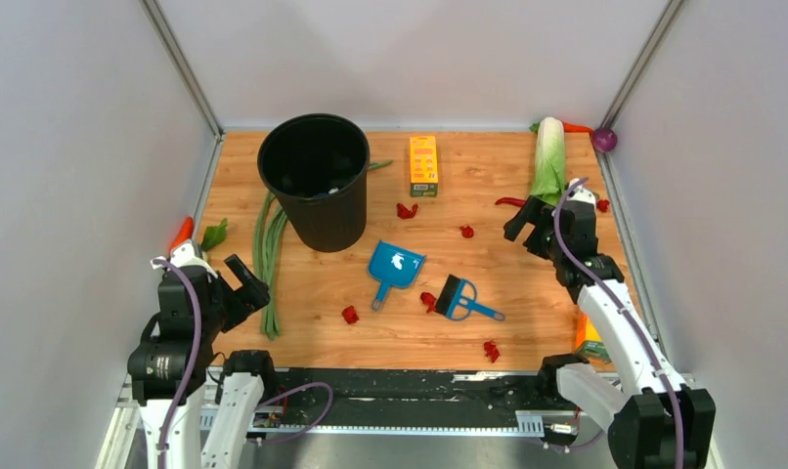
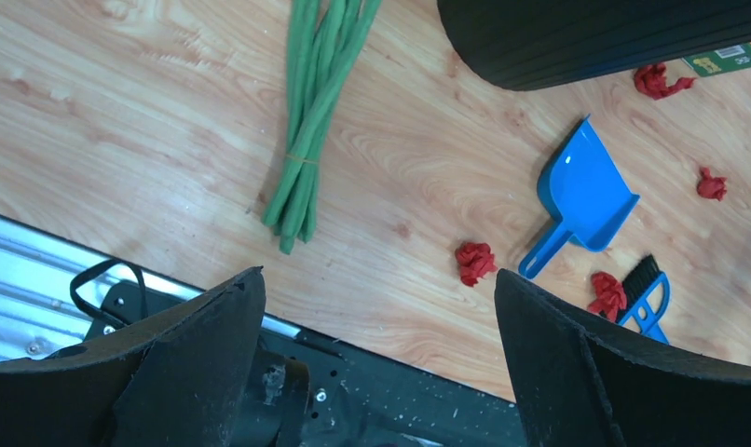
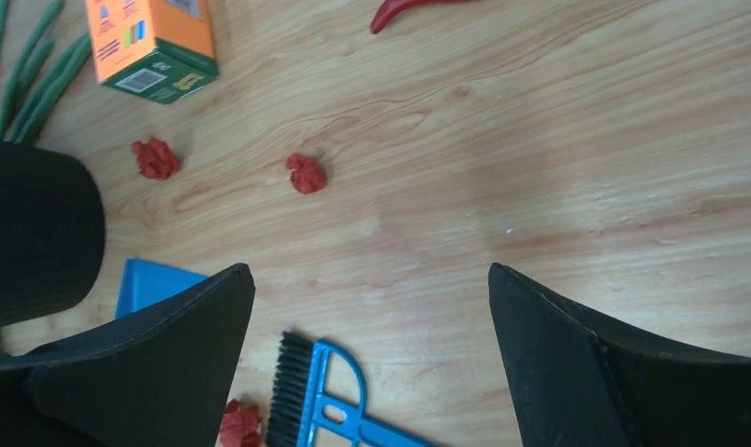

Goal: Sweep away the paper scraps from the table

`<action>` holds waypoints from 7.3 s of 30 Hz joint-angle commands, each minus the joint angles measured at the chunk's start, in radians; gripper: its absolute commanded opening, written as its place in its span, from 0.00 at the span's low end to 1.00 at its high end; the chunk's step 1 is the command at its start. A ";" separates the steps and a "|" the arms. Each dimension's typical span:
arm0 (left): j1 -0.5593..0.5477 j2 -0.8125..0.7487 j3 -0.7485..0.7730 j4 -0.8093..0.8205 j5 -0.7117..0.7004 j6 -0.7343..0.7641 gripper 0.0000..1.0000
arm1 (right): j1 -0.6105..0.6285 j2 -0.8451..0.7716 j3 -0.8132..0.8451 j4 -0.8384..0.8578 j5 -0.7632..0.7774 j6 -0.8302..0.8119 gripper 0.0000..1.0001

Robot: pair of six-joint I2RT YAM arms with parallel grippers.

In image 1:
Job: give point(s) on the red chili pepper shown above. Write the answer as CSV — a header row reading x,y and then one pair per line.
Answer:
x,y
512,201

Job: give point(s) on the aluminium frame rail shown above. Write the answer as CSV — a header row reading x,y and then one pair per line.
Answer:
x,y
530,426

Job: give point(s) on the orange carrot at left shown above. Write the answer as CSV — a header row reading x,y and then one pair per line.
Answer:
x,y
184,233

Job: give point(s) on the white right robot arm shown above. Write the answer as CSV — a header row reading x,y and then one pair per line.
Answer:
x,y
652,418

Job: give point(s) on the black plastic bin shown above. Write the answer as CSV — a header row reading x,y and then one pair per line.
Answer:
x,y
317,166

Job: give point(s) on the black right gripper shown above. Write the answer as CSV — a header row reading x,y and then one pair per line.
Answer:
x,y
533,211

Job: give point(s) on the yellow orange carton box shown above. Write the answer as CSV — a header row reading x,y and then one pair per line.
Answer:
x,y
424,166

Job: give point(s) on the white radish with leaves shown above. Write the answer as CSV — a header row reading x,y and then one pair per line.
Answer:
x,y
213,236

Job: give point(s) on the orange juice box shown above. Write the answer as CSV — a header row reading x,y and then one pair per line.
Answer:
x,y
588,343

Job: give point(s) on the blue hand brush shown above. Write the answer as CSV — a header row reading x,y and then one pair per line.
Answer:
x,y
458,300

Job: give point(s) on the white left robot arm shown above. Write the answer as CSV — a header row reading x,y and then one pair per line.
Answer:
x,y
168,369

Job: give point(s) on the purple onion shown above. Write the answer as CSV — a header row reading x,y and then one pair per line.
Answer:
x,y
604,139

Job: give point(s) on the green long beans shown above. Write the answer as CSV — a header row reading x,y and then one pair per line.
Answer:
x,y
266,251

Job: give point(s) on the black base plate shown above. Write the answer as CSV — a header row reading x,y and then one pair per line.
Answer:
x,y
409,398

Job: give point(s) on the orange carrot at back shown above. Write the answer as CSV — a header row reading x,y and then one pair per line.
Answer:
x,y
575,128

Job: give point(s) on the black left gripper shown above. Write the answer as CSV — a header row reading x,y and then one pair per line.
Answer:
x,y
253,294

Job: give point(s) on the orange carrot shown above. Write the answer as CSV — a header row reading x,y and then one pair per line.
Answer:
x,y
575,128
184,233

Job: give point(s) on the blue plastic dustpan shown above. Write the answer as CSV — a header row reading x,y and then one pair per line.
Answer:
x,y
392,267

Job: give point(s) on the napa cabbage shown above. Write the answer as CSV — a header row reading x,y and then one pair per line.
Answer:
x,y
549,180

